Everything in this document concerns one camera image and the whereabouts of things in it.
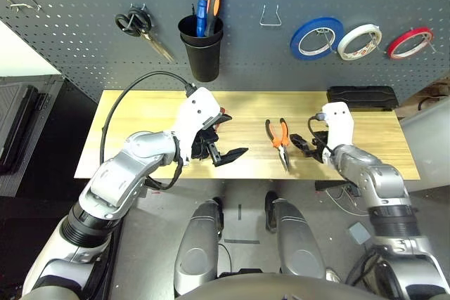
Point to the white tape roll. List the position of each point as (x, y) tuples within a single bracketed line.
[(342, 47)]

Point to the black hard case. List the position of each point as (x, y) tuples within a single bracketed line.
[(21, 131)]

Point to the silver left robot leg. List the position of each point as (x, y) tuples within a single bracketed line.
[(197, 244)]

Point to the short grey floor tape strip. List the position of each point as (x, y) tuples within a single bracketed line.
[(239, 212)]

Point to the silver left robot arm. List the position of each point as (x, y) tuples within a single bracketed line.
[(123, 170)]

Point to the white rounded machine housing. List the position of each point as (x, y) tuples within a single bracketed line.
[(429, 145)]

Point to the white sneaker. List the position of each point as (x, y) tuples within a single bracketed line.
[(333, 275)]

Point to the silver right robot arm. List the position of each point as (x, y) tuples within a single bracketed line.
[(379, 180)]

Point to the silver robot leg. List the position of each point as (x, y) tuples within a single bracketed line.
[(197, 244), (299, 240)]

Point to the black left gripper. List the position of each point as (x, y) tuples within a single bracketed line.
[(202, 145)]

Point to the thin red tape roll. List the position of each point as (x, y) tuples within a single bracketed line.
[(391, 50)]

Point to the metal pegboard hook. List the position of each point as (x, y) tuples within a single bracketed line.
[(330, 44), (378, 38), (437, 50), (15, 6), (142, 6), (35, 3)]

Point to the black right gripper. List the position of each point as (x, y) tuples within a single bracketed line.
[(320, 145)]

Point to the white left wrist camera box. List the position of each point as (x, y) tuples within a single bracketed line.
[(197, 110)]

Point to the blue tape roll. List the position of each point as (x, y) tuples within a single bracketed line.
[(295, 45)]

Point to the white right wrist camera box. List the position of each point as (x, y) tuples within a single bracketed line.
[(339, 121)]

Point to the orange black needle-nose pliers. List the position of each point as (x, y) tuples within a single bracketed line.
[(280, 143)]

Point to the black tool case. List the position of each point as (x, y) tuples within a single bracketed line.
[(362, 98)]

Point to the grey robot torso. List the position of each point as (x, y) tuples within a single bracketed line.
[(267, 289)]

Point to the black plastic cup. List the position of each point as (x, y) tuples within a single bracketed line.
[(204, 64)]

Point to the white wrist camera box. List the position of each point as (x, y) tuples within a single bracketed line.
[(197, 110), (339, 121)]

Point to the silver right robot leg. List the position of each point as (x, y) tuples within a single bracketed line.
[(299, 240)]

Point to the long dark floor tape strip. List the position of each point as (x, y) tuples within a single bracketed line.
[(242, 241)]

